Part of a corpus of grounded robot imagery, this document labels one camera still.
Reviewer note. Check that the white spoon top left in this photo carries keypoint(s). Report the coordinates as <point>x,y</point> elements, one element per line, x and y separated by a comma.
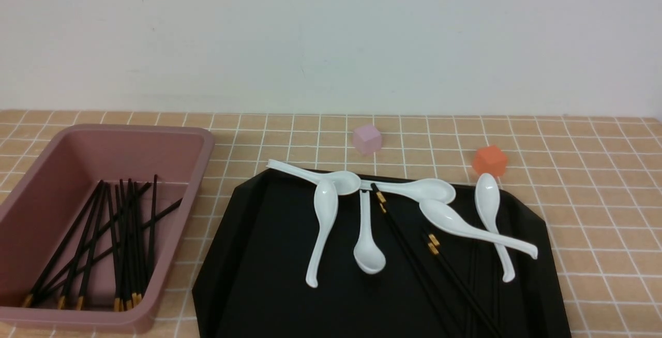
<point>345,182</point>

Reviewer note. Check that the white spoon small centre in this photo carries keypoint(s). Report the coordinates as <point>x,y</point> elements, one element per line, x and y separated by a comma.
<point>369,258</point>

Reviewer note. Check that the orange cube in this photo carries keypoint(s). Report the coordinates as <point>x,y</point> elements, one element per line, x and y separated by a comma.
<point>490,159</point>

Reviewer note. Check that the white spoon upper middle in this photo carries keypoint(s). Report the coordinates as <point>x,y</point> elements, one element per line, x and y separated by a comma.
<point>418,190</point>

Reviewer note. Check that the white spoon long handle down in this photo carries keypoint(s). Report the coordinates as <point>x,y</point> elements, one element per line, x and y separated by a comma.
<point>326,203</point>

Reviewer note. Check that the white spoon far right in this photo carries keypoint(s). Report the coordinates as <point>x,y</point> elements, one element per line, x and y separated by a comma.
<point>487,201</point>

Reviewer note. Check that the pink cube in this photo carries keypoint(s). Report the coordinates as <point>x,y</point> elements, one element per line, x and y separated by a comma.
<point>367,139</point>

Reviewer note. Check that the pink plastic bin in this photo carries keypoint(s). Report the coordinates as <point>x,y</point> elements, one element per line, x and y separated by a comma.
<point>39,211</point>

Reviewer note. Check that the black plastic tray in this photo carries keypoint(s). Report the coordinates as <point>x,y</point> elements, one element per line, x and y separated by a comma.
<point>252,282</point>

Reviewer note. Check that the white spoon diagonal right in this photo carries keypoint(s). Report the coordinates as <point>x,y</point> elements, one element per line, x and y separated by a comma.
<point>448,220</point>

